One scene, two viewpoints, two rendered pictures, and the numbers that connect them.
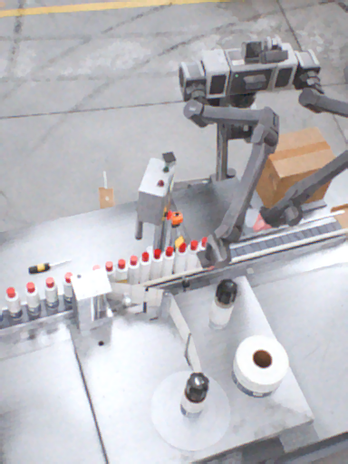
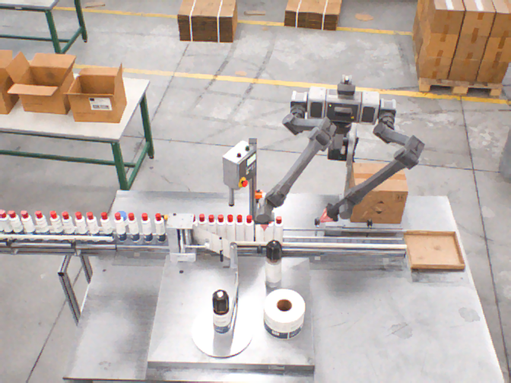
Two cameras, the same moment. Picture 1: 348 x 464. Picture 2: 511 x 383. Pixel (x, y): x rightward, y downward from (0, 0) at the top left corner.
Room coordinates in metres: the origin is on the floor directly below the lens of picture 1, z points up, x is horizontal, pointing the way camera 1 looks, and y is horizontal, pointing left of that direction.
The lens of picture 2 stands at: (-0.52, -1.10, 3.39)
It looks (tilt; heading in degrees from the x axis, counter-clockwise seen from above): 43 degrees down; 28
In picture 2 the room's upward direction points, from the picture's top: straight up
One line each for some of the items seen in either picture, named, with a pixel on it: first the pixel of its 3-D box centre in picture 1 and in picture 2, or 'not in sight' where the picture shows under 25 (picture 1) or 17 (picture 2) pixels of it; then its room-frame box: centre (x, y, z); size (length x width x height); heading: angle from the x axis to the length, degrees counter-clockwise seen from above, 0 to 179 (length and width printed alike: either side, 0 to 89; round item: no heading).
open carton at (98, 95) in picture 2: not in sight; (97, 90); (2.20, 1.68, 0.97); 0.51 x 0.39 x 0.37; 25
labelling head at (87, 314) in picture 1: (91, 299); (182, 236); (1.22, 0.28, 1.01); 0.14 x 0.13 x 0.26; 116
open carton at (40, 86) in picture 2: not in sight; (47, 83); (2.10, 2.07, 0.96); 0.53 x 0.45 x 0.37; 21
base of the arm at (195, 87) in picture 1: (196, 94); (297, 112); (2.00, -0.02, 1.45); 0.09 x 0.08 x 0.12; 109
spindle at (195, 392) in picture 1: (194, 395); (221, 311); (0.88, -0.17, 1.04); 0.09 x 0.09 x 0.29
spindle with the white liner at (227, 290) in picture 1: (223, 303); (273, 263); (1.28, -0.25, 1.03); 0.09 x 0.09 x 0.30
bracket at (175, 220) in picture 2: (91, 284); (180, 220); (1.22, 0.28, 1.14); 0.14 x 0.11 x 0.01; 116
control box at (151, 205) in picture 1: (156, 192); (240, 165); (1.52, 0.08, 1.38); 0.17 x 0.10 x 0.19; 171
